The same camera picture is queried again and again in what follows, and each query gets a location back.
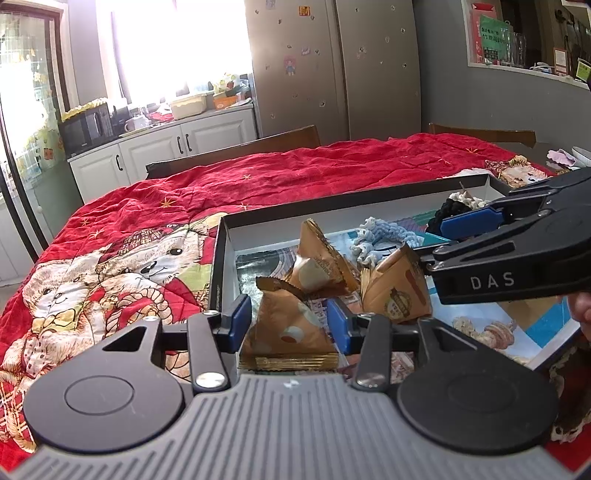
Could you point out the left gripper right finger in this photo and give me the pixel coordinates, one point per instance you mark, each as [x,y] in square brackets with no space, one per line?
[366,335]

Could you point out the white mug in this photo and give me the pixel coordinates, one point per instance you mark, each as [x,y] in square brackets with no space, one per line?
[136,123]

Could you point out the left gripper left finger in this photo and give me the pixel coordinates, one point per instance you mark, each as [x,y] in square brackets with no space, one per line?
[211,333]

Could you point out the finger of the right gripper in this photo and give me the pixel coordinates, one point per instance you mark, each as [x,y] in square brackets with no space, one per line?
[509,219]
[433,257]

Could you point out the green sign card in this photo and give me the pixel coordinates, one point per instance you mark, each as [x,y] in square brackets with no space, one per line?
[495,38]

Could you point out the black microwave oven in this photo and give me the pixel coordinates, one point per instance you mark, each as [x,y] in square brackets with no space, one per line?
[86,130]

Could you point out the silver double door refrigerator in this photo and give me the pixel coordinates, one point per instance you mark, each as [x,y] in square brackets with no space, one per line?
[350,68]

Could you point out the cream white scrunchie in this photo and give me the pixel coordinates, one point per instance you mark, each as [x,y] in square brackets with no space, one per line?
[467,199]

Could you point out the black shallow box tray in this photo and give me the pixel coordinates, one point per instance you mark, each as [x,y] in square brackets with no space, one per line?
[263,243]

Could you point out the cream plastic container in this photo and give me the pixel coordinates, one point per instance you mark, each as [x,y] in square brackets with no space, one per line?
[188,105]

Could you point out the white plate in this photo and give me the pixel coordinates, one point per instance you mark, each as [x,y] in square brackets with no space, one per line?
[582,156]

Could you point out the light blue scrunchie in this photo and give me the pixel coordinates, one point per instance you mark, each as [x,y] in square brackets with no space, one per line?
[376,238]

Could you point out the red teddy bear quilt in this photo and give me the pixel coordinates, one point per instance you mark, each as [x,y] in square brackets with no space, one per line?
[95,377]

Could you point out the white kitchen cabinet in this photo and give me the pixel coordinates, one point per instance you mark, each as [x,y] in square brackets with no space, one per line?
[125,160]

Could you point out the gold pyramid snack packet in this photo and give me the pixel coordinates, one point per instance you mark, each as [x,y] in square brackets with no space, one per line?
[319,269]

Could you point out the black scrunchie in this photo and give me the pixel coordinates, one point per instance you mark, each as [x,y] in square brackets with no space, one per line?
[450,208]

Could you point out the dark wooden chair back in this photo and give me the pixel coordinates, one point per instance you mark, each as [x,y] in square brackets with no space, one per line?
[306,137]

